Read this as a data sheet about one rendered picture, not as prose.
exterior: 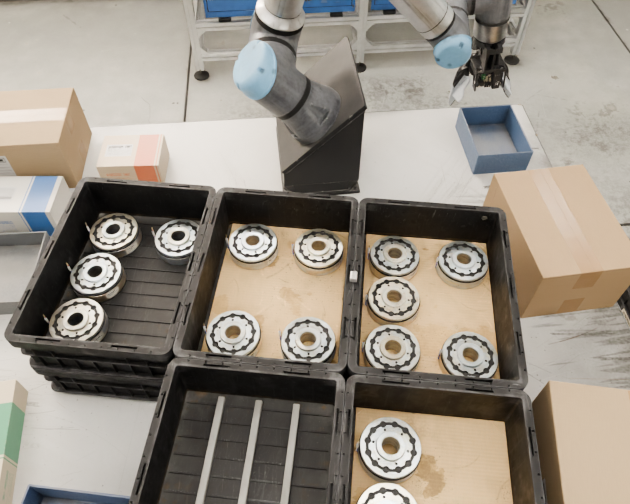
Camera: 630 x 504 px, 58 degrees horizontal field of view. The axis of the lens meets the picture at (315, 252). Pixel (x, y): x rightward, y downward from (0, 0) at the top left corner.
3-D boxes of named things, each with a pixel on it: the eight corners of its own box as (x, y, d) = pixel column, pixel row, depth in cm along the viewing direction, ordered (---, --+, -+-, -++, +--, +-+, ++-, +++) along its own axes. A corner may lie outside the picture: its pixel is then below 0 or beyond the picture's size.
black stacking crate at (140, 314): (98, 213, 131) (82, 178, 122) (224, 223, 129) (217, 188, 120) (29, 369, 107) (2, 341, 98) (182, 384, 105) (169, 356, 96)
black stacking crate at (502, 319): (356, 233, 127) (360, 199, 118) (490, 244, 126) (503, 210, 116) (344, 400, 103) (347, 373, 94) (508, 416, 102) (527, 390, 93)
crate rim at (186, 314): (219, 193, 122) (218, 186, 120) (358, 204, 120) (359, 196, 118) (172, 362, 98) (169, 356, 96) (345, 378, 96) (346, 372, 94)
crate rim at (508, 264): (358, 204, 120) (359, 196, 118) (502, 215, 118) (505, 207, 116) (345, 378, 96) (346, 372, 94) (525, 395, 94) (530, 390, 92)
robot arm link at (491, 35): (471, 11, 128) (507, 5, 128) (469, 29, 132) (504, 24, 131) (478, 29, 124) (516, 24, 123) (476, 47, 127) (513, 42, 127)
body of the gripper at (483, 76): (472, 94, 136) (478, 50, 126) (464, 72, 141) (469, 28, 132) (504, 89, 136) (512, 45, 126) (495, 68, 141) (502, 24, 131)
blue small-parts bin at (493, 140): (454, 126, 166) (459, 107, 161) (504, 123, 167) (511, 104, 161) (472, 174, 154) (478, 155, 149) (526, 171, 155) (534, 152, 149)
